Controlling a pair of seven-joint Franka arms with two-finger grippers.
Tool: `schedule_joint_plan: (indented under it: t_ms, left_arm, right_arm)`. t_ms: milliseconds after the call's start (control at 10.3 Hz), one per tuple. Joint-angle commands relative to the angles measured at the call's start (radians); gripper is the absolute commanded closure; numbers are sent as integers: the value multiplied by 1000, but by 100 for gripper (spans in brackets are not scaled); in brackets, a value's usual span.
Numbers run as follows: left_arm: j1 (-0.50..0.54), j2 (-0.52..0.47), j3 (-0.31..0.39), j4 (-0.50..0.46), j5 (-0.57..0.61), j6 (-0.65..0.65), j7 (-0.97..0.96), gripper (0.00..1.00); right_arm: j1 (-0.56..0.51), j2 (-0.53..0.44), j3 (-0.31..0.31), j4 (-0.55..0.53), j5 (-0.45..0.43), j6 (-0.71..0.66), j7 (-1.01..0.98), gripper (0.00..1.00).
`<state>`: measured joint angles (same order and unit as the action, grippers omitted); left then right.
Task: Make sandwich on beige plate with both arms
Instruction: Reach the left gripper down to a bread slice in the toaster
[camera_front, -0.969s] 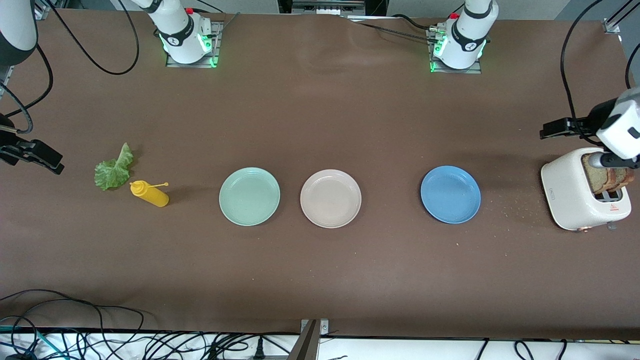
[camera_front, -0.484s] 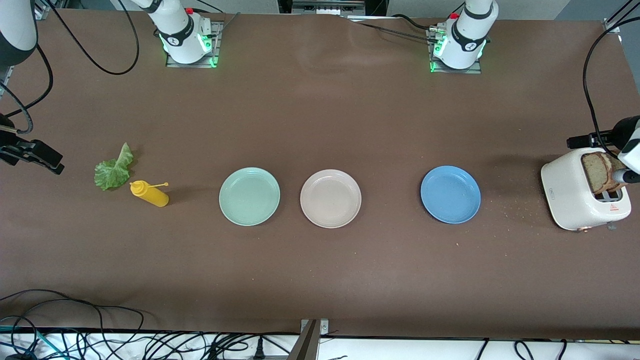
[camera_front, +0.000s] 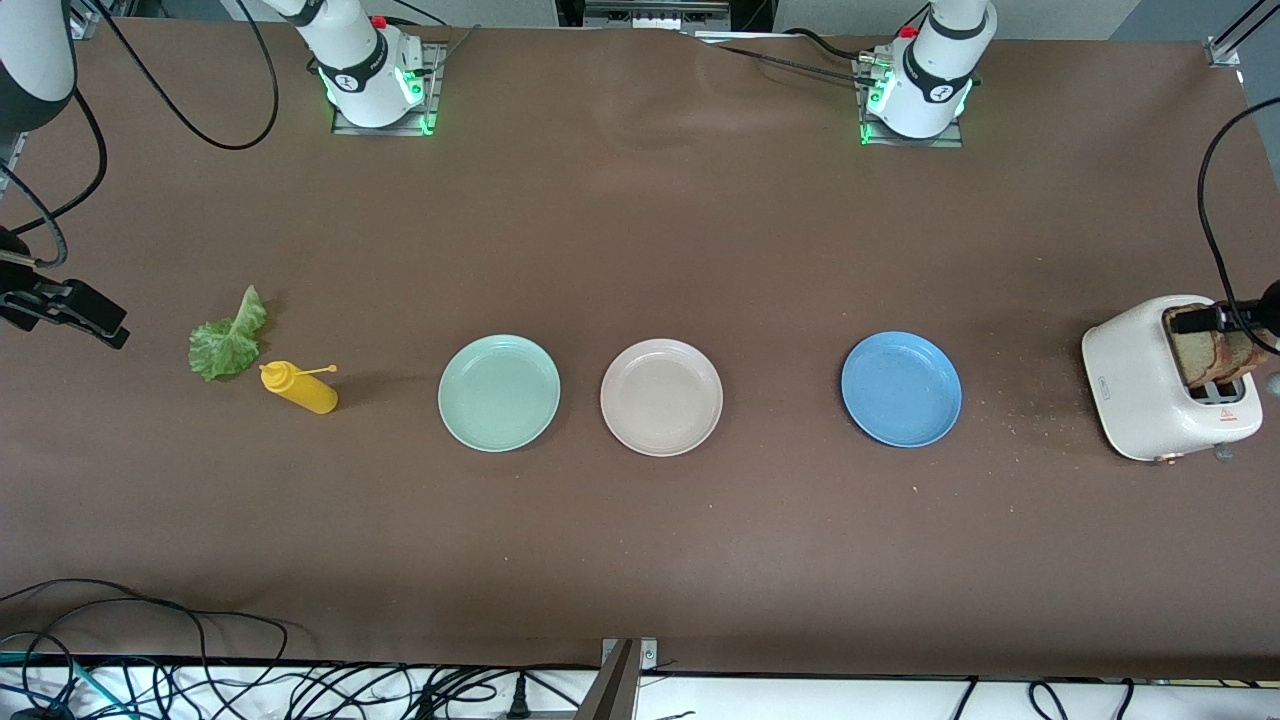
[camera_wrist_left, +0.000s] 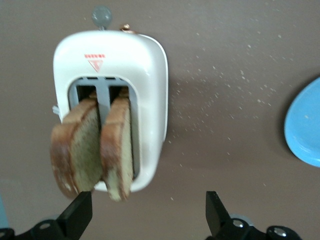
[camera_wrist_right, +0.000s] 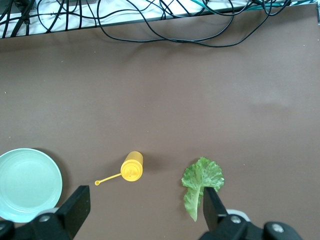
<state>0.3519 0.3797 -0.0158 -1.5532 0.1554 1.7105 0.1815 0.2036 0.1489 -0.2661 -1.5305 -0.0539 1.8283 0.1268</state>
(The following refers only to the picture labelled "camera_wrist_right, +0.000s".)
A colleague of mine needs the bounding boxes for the long black looping cable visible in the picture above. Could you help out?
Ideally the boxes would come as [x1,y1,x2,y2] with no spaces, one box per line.
[96,0,292,48]

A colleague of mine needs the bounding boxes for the yellow squeeze bottle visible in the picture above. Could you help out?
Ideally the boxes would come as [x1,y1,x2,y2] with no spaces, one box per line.
[94,151,144,186]

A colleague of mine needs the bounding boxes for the green lettuce leaf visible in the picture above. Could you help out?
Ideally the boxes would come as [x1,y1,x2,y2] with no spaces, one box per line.
[181,156,225,222]

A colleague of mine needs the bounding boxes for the tangled black cable bundle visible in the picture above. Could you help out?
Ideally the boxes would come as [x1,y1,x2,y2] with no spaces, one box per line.
[0,0,293,38]

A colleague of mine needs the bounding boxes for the teal cable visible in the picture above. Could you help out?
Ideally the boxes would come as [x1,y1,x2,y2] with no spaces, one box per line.
[192,0,292,12]

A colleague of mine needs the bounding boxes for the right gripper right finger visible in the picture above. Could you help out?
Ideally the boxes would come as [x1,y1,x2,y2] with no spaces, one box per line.
[201,186,303,240]

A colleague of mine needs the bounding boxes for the mint green plate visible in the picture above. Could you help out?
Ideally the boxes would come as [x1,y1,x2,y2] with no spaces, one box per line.
[0,148,63,223]

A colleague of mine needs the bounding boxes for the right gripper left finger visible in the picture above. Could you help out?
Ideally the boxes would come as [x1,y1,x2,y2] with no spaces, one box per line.
[0,184,91,240]

